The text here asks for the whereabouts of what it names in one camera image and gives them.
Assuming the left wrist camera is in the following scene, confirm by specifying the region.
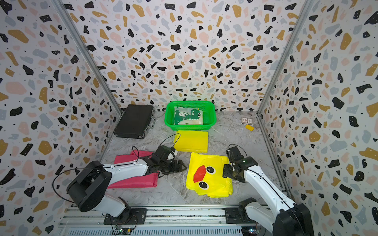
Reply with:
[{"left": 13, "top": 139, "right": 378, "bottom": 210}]
[{"left": 155, "top": 145, "right": 178, "bottom": 161}]

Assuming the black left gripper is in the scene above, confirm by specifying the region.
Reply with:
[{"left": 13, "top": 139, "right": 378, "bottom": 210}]
[{"left": 158, "top": 159, "right": 188, "bottom": 175}]

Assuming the playing card box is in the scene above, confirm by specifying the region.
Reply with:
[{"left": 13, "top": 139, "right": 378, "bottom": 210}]
[{"left": 242, "top": 118, "right": 254, "bottom": 125}]

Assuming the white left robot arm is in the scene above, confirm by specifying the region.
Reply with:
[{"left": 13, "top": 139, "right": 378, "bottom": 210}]
[{"left": 67, "top": 157, "right": 187, "bottom": 218}]

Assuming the white dinosaur raincoat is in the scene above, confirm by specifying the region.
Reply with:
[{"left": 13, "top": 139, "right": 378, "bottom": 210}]
[{"left": 174, "top": 107, "right": 203, "bottom": 125}]

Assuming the small yellow block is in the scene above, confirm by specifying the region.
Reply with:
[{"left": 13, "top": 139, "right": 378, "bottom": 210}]
[{"left": 245, "top": 124, "right": 255, "bottom": 132}]

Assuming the aluminium corner post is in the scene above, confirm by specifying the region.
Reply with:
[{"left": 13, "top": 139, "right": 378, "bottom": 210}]
[
  {"left": 257, "top": 0, "right": 314, "bottom": 117},
  {"left": 51, "top": 0, "right": 122, "bottom": 116}
]

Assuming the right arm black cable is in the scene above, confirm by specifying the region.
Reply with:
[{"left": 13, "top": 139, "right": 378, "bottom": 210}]
[{"left": 228, "top": 144, "right": 306, "bottom": 234}]

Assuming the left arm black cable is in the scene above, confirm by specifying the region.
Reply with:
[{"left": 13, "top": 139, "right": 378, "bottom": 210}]
[{"left": 52, "top": 133, "right": 181, "bottom": 204}]

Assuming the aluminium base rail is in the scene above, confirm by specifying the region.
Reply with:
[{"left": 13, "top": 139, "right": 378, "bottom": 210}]
[{"left": 57, "top": 205, "right": 311, "bottom": 236}]

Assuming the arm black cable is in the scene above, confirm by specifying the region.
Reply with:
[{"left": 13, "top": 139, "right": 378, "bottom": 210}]
[
  {"left": 228, "top": 144, "right": 306, "bottom": 234},
  {"left": 52, "top": 133, "right": 181, "bottom": 204}
]

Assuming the aluminium corner post left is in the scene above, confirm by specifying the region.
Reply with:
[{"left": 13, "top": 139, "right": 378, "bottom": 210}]
[{"left": 51, "top": 0, "right": 122, "bottom": 116}]

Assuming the aluminium corner post right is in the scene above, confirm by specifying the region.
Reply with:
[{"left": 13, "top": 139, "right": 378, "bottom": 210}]
[{"left": 257, "top": 0, "right": 314, "bottom": 117}]

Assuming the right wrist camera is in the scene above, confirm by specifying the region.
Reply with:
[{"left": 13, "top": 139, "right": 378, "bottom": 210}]
[{"left": 226, "top": 146, "right": 245, "bottom": 164}]

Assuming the yellow duck raincoat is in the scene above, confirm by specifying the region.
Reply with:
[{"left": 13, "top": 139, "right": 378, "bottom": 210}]
[{"left": 186, "top": 152, "right": 233, "bottom": 198}]

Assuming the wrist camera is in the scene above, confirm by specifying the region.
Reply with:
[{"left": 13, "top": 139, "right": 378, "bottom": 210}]
[
  {"left": 226, "top": 146, "right": 245, "bottom": 164},
  {"left": 155, "top": 145, "right": 178, "bottom": 161}
]

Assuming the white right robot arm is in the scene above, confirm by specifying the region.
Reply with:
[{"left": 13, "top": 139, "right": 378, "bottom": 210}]
[{"left": 223, "top": 157, "right": 315, "bottom": 236}]

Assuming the plain yellow raincoat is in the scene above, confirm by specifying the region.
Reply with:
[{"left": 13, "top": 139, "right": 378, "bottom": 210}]
[{"left": 174, "top": 130, "right": 209, "bottom": 153}]

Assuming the pink raincoat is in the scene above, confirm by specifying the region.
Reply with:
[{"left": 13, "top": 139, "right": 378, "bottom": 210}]
[{"left": 108, "top": 151, "right": 159, "bottom": 189}]

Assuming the green plastic basket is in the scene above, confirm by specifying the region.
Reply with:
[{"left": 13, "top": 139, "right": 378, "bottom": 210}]
[{"left": 164, "top": 101, "right": 217, "bottom": 130}]

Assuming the black briefcase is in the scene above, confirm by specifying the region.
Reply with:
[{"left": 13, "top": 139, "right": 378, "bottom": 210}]
[{"left": 113, "top": 104, "right": 156, "bottom": 139}]

